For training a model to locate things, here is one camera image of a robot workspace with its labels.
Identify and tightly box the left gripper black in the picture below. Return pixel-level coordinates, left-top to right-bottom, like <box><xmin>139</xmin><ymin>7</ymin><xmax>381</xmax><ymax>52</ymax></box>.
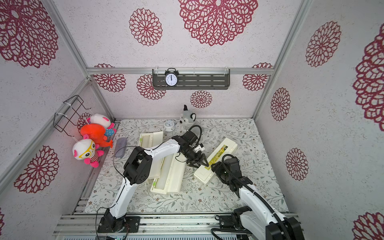
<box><xmin>182</xmin><ymin>146</ymin><xmax>211</xmax><ymax>170</ymax></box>

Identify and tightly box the cream wrap dispenser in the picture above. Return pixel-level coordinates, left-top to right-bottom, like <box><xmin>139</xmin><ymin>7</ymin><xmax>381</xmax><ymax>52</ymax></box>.
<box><xmin>139</xmin><ymin>131</ymin><xmax>164</xmax><ymax>180</ymax></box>
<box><xmin>151</xmin><ymin>153</ymin><xmax>187</xmax><ymax>195</ymax></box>

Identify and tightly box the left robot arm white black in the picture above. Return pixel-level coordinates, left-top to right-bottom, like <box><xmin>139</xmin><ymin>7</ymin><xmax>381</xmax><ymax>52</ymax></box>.
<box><xmin>102</xmin><ymin>125</ymin><xmax>209</xmax><ymax>229</ymax></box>

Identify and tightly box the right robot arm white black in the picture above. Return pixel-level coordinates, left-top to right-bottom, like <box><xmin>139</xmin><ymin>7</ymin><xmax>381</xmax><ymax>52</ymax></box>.
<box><xmin>211</xmin><ymin>154</ymin><xmax>305</xmax><ymax>240</ymax></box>

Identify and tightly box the floral table mat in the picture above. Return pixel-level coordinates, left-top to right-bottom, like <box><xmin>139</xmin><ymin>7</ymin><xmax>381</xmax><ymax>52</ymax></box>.
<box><xmin>84</xmin><ymin>119</ymin><xmax>289</xmax><ymax>214</ymax></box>

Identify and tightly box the grey husky plush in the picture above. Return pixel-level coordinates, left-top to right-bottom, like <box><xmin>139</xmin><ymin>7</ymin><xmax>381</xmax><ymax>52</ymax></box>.
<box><xmin>179</xmin><ymin>105</ymin><xmax>197</xmax><ymax>130</ymax></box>

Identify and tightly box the small white round clock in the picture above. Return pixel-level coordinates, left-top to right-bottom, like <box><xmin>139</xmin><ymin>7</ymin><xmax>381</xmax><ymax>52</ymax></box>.
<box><xmin>164</xmin><ymin>120</ymin><xmax>176</xmax><ymax>132</ymax></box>

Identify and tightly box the grey cloth roll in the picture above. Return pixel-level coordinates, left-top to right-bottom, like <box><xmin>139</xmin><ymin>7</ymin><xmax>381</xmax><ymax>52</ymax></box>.
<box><xmin>114</xmin><ymin>138</ymin><xmax>128</xmax><ymax>158</ymax></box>

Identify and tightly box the black alarm clock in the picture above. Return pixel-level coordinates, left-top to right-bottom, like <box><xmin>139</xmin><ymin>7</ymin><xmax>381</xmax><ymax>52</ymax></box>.
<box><xmin>165</xmin><ymin>68</ymin><xmax>179</xmax><ymax>87</ymax></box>

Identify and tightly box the white pink plush upper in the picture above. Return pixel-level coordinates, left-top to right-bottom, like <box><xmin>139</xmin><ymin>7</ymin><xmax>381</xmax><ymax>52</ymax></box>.
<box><xmin>86</xmin><ymin>114</ymin><xmax>115</xmax><ymax>129</ymax></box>

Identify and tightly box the red plush toy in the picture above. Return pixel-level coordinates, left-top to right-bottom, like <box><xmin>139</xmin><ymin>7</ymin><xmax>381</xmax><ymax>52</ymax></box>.
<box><xmin>80</xmin><ymin>124</ymin><xmax>113</xmax><ymax>148</ymax></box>

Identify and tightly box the white plush with glasses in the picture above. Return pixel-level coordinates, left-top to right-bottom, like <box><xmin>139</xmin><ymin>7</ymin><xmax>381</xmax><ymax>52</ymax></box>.
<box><xmin>72</xmin><ymin>139</ymin><xmax>105</xmax><ymax>168</ymax></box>

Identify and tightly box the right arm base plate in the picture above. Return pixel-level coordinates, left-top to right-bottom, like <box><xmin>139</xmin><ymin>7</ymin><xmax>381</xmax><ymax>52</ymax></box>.
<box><xmin>215</xmin><ymin>206</ymin><xmax>253</xmax><ymax>231</ymax></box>

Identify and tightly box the grey wall shelf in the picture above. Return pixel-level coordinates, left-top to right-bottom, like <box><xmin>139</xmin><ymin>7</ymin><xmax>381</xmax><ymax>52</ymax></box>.
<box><xmin>152</xmin><ymin>69</ymin><xmax>231</xmax><ymax>90</ymax></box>

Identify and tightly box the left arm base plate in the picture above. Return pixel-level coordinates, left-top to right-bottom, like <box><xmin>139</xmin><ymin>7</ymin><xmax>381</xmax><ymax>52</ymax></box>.
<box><xmin>97</xmin><ymin>214</ymin><xmax>141</xmax><ymax>234</ymax></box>

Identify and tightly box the black wire basket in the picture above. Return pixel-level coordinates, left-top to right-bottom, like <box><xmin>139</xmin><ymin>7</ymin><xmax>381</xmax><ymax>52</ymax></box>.
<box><xmin>53</xmin><ymin>95</ymin><xmax>92</xmax><ymax>137</ymax></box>

